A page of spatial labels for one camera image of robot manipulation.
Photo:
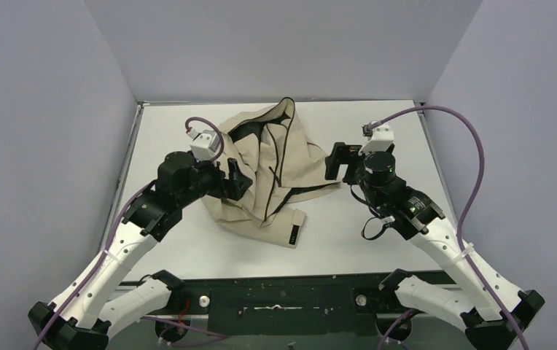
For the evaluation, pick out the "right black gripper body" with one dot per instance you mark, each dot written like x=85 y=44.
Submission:
x=369 y=192

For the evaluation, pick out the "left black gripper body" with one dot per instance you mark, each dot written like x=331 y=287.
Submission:
x=232 y=180

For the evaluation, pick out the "beige jacket with black lining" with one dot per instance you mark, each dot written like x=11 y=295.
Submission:
x=273 y=149

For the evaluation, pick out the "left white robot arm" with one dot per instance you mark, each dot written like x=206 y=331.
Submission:
x=84 y=316

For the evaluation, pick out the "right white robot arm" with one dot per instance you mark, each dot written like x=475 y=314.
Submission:
x=491 y=311

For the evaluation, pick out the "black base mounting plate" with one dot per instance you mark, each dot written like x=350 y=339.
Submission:
x=295 y=305

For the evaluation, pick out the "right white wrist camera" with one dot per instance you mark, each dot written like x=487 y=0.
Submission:
x=379 y=138

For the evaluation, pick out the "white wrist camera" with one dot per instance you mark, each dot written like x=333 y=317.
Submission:
x=379 y=138
x=205 y=145

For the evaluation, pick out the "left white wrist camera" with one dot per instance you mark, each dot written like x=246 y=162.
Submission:
x=205 y=145

